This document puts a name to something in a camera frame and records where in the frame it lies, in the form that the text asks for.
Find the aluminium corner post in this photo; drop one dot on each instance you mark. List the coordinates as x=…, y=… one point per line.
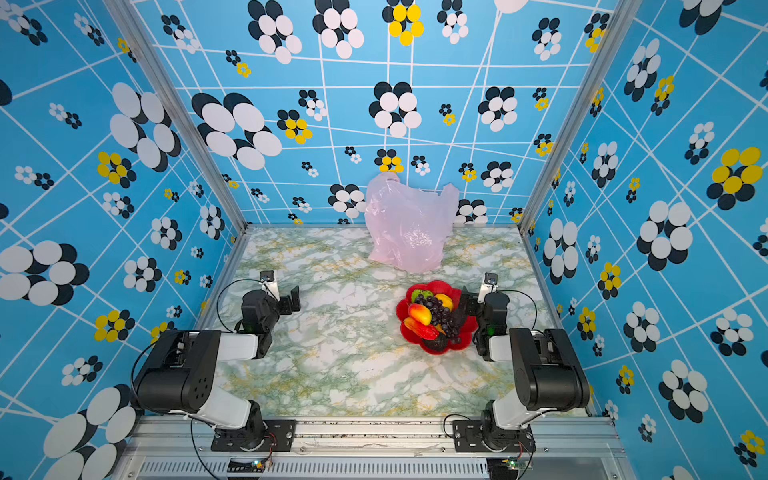
x=621, y=21
x=157, y=74

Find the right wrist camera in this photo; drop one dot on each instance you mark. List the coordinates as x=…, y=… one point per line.
x=489, y=285

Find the aluminium front rail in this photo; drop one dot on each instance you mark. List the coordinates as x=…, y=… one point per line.
x=378, y=448

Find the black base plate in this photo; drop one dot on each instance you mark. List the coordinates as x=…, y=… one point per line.
x=476, y=436
x=269, y=436

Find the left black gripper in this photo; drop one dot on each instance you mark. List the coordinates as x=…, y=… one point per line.
x=285, y=303

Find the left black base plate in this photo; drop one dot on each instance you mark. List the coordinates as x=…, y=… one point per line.
x=269, y=436

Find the pink translucent plastic bag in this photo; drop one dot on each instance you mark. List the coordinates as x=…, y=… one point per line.
x=409, y=227

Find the right aluminium corner post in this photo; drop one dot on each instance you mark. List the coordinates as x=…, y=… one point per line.
x=621, y=21

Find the dark avocado rear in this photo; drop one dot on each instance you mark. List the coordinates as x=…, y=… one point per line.
x=457, y=321

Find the dark avocado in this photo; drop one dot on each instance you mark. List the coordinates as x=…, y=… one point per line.
x=457, y=321
x=438, y=345

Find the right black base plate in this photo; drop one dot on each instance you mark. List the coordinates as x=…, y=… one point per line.
x=476, y=436

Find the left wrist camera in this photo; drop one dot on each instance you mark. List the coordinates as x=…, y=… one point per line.
x=269, y=283

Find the dark purple grape bunch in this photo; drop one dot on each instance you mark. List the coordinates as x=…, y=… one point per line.
x=440, y=315

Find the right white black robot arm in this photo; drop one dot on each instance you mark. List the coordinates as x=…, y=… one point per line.
x=548, y=377

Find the dark avocado front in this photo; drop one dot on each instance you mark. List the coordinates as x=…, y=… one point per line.
x=438, y=345

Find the left aluminium corner post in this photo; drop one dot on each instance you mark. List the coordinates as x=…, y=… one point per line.
x=157, y=74

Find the red flower-shaped plate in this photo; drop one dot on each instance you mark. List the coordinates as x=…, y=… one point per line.
x=460, y=343

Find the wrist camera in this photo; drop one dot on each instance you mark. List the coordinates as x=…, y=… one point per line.
x=489, y=285
x=269, y=283

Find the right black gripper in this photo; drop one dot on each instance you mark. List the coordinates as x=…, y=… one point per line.
x=473, y=306

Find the red yellow mango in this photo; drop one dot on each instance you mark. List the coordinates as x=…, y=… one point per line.
x=420, y=313

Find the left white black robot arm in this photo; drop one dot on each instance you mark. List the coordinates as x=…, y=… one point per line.
x=178, y=376

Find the green fruit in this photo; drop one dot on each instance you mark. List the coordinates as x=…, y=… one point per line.
x=420, y=295

